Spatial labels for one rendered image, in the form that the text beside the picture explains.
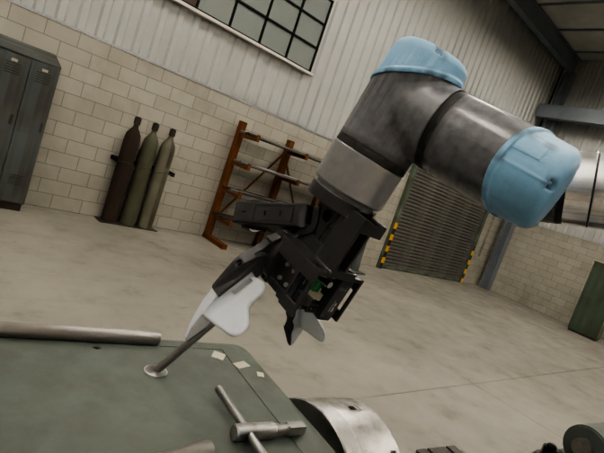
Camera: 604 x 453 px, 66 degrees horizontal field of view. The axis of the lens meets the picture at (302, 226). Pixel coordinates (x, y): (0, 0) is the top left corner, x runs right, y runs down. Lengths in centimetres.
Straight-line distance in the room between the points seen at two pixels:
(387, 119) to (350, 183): 6
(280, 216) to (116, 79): 692
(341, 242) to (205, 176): 769
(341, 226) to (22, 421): 41
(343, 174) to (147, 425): 40
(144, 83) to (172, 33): 86
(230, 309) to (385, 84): 25
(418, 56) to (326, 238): 18
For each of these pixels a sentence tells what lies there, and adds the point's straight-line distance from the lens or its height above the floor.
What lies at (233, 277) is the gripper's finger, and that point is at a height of 149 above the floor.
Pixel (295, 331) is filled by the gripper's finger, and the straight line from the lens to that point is 57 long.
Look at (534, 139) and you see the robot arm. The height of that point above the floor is 169.
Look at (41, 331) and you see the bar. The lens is 79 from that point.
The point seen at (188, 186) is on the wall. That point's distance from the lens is 799.
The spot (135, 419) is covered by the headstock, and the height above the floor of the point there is 126.
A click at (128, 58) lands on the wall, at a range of 740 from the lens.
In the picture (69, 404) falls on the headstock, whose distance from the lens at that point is 67.
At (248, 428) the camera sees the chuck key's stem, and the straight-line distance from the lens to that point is 66.
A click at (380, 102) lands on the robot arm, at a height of 169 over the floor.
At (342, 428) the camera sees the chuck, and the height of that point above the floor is 123.
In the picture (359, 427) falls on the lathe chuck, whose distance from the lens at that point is 87.
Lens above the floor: 161
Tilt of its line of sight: 6 degrees down
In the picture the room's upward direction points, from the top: 19 degrees clockwise
